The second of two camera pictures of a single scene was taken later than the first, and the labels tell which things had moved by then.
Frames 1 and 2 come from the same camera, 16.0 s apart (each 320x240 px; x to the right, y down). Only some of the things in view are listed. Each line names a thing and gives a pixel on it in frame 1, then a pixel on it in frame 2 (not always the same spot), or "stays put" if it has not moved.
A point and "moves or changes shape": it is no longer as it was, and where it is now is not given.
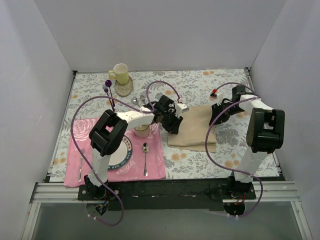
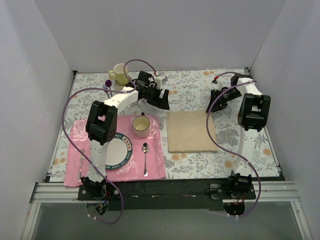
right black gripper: (218, 114) → (219, 98)
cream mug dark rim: (142, 131) stays put
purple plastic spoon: (108, 84) stays put
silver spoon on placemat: (145, 148) stays put
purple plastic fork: (106, 89) stays put
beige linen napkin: (193, 132) moves or changes shape
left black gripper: (172, 121) → (157, 96)
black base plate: (171, 195) stays put
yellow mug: (120, 73) stays put
